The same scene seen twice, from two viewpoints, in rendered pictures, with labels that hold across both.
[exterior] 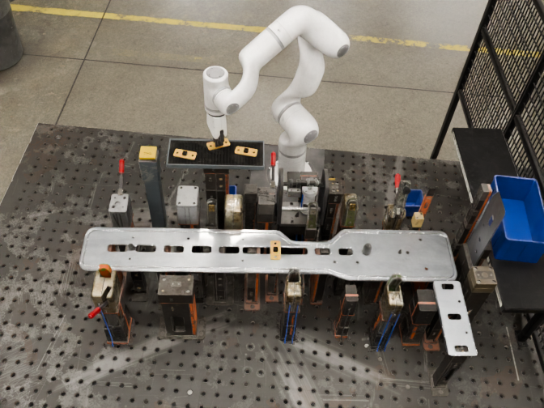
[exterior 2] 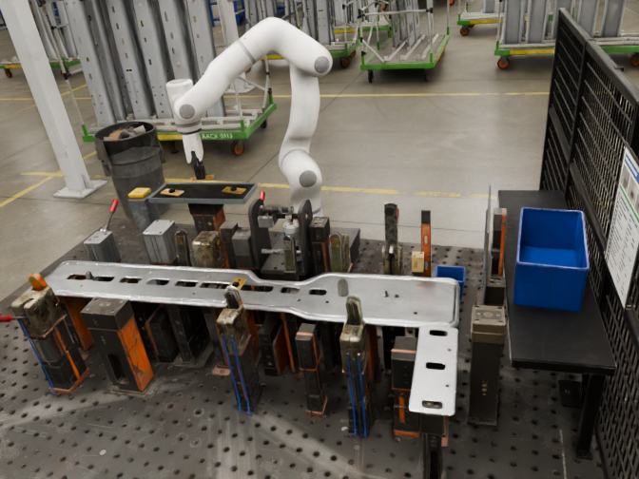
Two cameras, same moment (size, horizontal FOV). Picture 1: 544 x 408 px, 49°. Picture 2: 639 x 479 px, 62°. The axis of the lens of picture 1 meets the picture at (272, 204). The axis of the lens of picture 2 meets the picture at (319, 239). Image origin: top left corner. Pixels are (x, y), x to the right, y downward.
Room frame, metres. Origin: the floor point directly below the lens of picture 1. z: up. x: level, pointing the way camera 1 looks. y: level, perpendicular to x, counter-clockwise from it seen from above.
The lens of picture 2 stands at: (0.07, -0.79, 1.92)
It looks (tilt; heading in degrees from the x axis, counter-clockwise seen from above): 30 degrees down; 22
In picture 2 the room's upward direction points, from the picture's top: 7 degrees counter-clockwise
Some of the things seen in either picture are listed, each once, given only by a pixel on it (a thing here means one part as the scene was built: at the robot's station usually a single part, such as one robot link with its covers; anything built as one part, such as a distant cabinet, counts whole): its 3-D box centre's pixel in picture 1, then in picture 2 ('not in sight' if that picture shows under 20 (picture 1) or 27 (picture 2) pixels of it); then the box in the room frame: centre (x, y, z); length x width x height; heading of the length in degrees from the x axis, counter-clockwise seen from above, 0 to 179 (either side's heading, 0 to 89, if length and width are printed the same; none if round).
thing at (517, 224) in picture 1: (516, 218); (549, 256); (1.41, -0.92, 1.09); 0.30 x 0.17 x 0.13; 178
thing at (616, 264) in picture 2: not in sight; (629, 226); (1.22, -1.05, 1.30); 0.23 x 0.02 x 0.31; 4
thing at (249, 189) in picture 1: (249, 219); (239, 273); (1.46, 0.08, 0.90); 0.05 x 0.05 x 0.40; 4
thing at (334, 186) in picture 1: (329, 219); (325, 275); (1.48, -0.23, 0.91); 0.07 x 0.05 x 0.42; 4
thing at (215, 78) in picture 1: (216, 88); (183, 101); (1.56, 0.22, 1.49); 0.09 x 0.08 x 0.13; 36
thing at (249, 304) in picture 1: (252, 273); (222, 324); (1.24, 0.05, 0.84); 0.17 x 0.06 x 0.29; 4
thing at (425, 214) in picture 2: (416, 227); (426, 280); (1.45, -0.58, 0.95); 0.03 x 0.01 x 0.50; 94
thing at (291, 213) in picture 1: (299, 215); (288, 266); (1.46, -0.11, 0.94); 0.18 x 0.13 x 0.49; 94
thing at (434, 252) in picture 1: (269, 252); (229, 288); (1.24, -0.01, 1.00); 1.38 x 0.22 x 0.02; 94
